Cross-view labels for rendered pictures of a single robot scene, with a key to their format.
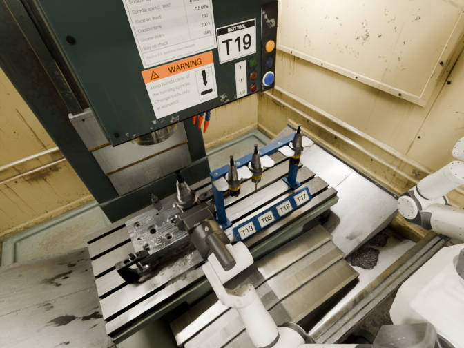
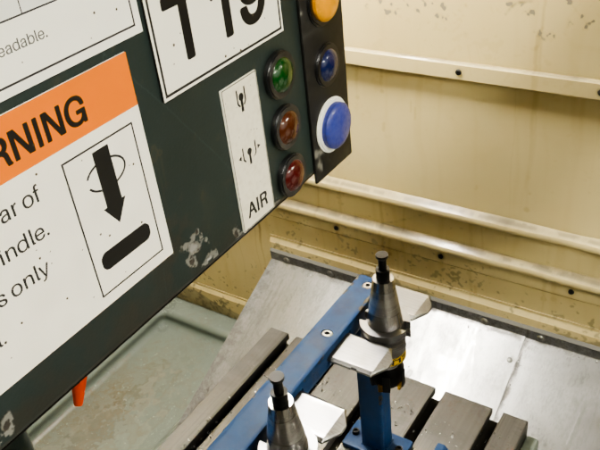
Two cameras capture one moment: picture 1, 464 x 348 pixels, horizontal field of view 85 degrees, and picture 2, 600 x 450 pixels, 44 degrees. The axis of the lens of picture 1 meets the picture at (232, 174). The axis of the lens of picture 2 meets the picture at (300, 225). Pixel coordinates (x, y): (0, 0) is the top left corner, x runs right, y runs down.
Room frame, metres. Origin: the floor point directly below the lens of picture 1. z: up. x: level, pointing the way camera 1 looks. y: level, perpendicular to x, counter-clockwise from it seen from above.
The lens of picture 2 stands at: (0.26, 0.09, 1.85)
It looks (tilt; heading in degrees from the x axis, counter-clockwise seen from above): 34 degrees down; 334
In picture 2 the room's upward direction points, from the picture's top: 7 degrees counter-clockwise
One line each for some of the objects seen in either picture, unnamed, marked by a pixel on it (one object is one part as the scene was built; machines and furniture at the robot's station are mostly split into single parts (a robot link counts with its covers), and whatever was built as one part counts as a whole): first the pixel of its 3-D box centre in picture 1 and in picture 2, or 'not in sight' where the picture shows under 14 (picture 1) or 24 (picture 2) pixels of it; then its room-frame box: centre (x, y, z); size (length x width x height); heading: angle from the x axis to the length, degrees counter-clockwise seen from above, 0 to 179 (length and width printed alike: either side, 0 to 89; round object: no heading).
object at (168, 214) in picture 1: (163, 227); not in sight; (0.68, 0.34, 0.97); 0.29 x 0.23 x 0.05; 118
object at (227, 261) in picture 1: (224, 253); not in sight; (0.32, 0.04, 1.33); 0.11 x 0.11 x 0.11; 28
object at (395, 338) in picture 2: (296, 146); (385, 328); (0.85, -0.30, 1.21); 0.06 x 0.06 x 0.03
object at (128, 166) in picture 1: (143, 143); not in sight; (1.07, 0.44, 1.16); 0.48 x 0.05 x 0.51; 118
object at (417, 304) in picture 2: (306, 142); (404, 303); (0.88, -0.35, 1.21); 0.07 x 0.05 x 0.01; 28
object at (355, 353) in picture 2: (286, 151); (363, 355); (0.83, -0.25, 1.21); 0.07 x 0.05 x 0.01; 28
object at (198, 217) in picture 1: (201, 226); not in sight; (0.42, 0.10, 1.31); 0.13 x 0.12 x 0.10; 118
